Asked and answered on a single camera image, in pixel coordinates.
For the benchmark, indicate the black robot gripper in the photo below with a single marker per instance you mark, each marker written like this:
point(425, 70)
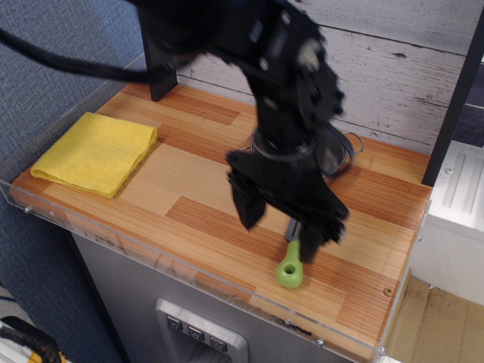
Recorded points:
point(296, 189)

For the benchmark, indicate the green handled grey spatula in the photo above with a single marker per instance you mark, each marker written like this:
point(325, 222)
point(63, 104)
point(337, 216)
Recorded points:
point(289, 273)

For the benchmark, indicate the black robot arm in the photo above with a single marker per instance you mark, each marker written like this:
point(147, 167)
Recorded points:
point(280, 50)

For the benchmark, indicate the small steel pot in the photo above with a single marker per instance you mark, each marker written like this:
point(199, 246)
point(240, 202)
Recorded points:
point(332, 154)

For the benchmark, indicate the silver dispenser button panel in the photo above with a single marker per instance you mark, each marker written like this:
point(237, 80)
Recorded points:
point(188, 333)

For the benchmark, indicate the grey toy fridge cabinet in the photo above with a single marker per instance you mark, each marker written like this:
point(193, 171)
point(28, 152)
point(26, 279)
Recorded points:
point(130, 291)

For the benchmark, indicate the white ribbed appliance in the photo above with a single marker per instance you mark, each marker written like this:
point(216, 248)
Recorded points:
point(448, 252)

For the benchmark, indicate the yellow folded cloth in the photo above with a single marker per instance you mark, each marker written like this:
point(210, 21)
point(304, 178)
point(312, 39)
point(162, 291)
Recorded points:
point(97, 154)

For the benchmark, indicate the yellow black object bottom left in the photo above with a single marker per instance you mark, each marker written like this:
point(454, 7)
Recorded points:
point(20, 347)

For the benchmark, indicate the black left vertical post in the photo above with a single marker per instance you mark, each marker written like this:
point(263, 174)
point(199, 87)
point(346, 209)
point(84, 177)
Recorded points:
point(154, 58)

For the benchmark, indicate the black vertical post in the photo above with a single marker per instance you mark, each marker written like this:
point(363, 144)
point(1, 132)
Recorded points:
point(453, 113)
point(154, 58)

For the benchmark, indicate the black right vertical post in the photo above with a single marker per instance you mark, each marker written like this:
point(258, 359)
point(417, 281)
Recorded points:
point(453, 113)

